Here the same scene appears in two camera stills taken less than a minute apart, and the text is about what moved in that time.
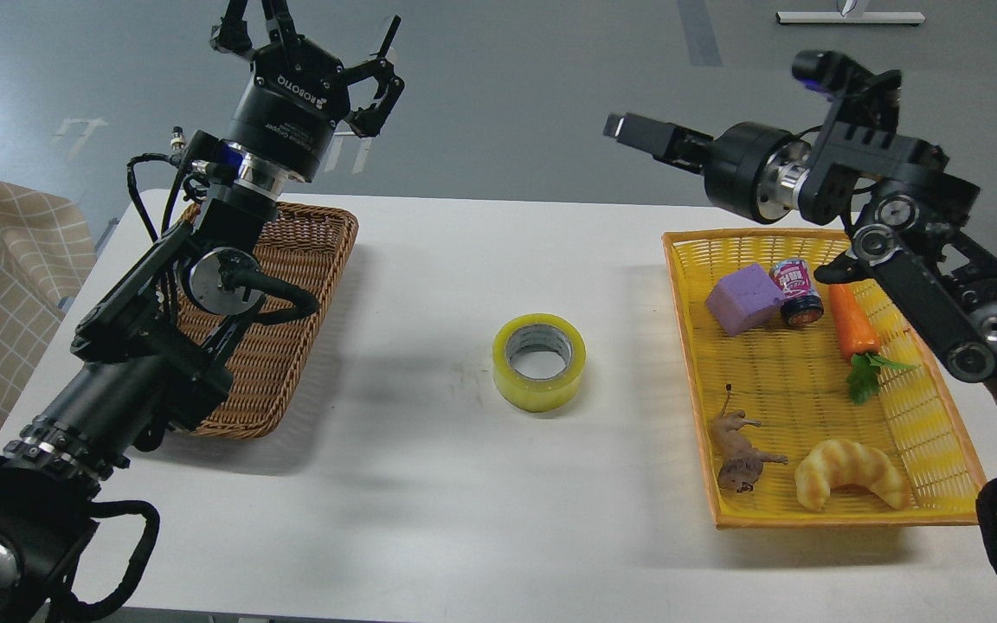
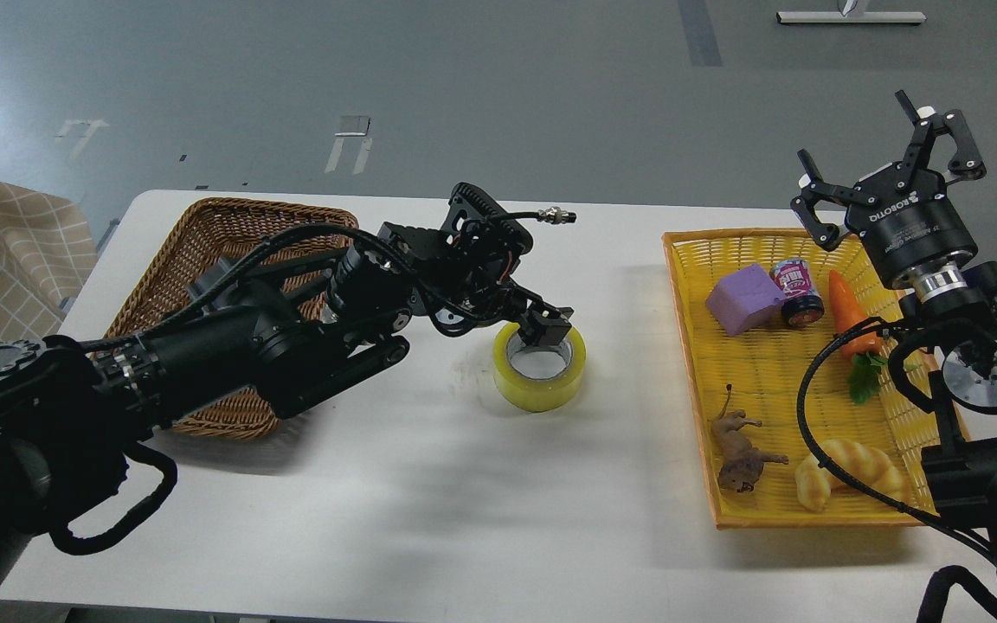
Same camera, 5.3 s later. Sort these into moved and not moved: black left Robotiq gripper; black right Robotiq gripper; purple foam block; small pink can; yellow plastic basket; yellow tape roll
Moved: black left Robotiq gripper; black right Robotiq gripper
Not moved: purple foam block; yellow plastic basket; small pink can; yellow tape roll
